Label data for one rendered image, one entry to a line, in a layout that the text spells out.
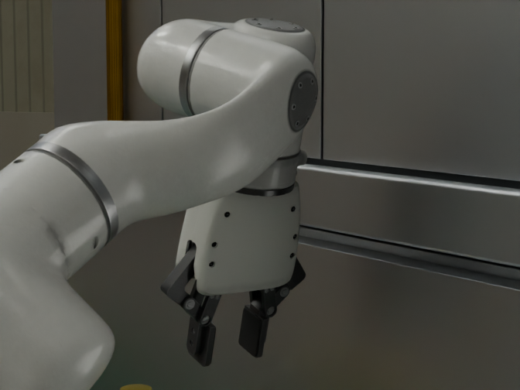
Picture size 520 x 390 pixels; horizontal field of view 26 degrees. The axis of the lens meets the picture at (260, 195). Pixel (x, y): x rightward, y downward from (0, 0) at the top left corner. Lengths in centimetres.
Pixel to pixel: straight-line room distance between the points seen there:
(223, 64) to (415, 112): 25
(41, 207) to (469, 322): 39
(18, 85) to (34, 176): 410
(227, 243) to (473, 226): 20
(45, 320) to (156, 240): 73
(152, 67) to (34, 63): 393
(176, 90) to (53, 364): 26
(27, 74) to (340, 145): 376
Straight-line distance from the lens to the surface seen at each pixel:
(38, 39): 478
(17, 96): 485
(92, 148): 76
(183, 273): 96
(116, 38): 146
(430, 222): 98
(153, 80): 87
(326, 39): 112
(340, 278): 107
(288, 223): 98
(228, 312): 124
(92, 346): 71
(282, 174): 94
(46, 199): 73
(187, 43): 86
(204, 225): 94
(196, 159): 77
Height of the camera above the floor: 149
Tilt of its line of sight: 7 degrees down
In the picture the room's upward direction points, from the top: straight up
